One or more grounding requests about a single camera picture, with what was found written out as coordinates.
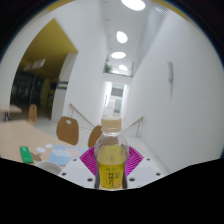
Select green potted plant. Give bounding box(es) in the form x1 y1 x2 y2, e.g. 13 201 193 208
103 61 114 74

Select green box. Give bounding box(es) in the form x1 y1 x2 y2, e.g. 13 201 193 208
19 145 35 164

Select wooden chair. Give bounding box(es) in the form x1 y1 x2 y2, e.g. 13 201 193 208
87 125 103 149
55 116 80 147
28 103 38 125

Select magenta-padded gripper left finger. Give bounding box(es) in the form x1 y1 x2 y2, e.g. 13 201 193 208
59 146 101 190

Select wooden stair handrail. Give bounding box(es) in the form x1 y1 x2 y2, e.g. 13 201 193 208
69 103 96 128
124 115 145 138

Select wooden side table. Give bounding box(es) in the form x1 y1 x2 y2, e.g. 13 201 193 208
0 104 23 122

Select light blue printed sheet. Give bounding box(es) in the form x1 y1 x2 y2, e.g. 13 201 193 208
48 144 88 167

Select hanging white sign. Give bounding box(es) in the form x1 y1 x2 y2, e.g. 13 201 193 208
23 58 47 72

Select round ceiling lights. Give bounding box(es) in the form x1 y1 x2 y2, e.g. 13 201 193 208
110 0 147 73

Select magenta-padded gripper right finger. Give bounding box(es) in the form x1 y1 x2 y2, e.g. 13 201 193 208
125 145 163 189

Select yellow drink bottle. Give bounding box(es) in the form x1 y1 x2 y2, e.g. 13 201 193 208
93 115 130 191

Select black pillar sign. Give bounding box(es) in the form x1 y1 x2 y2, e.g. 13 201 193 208
56 80 69 90

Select dark shop shelf unit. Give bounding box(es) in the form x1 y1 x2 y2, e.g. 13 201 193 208
9 71 56 114

